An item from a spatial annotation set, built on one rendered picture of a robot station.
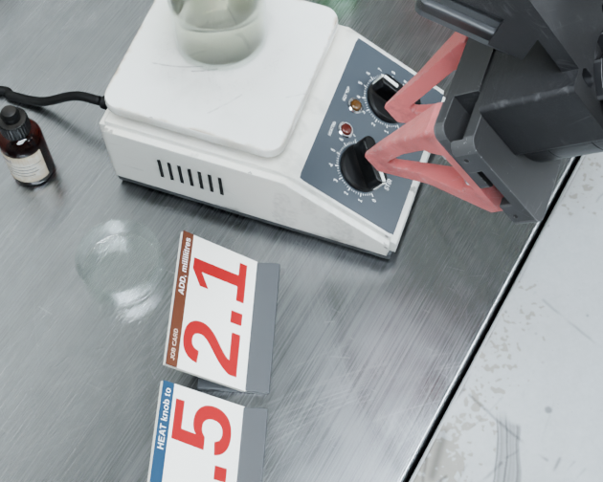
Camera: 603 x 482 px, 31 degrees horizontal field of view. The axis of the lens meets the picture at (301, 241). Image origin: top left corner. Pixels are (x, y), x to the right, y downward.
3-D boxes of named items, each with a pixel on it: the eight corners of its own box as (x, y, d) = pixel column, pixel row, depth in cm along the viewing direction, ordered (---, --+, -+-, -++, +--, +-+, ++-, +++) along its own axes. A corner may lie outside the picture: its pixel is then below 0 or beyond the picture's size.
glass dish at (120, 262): (154, 313, 70) (149, 298, 68) (72, 302, 70) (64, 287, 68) (172, 239, 72) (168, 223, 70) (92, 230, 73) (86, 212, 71)
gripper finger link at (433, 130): (320, 156, 57) (465, 126, 50) (364, 54, 60) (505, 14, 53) (394, 230, 61) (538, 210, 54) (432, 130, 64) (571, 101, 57)
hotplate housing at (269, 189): (446, 113, 77) (458, 40, 70) (391, 268, 71) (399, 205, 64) (159, 34, 81) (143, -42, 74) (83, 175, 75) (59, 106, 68)
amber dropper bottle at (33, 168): (18, 148, 76) (-9, 87, 70) (59, 153, 76) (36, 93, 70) (6, 184, 75) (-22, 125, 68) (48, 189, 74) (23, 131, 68)
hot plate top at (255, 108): (343, 17, 71) (343, 9, 70) (279, 163, 65) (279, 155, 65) (174, -27, 73) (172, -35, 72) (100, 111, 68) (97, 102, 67)
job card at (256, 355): (279, 265, 71) (278, 234, 67) (269, 394, 67) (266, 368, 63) (188, 261, 71) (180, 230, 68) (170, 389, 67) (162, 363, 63)
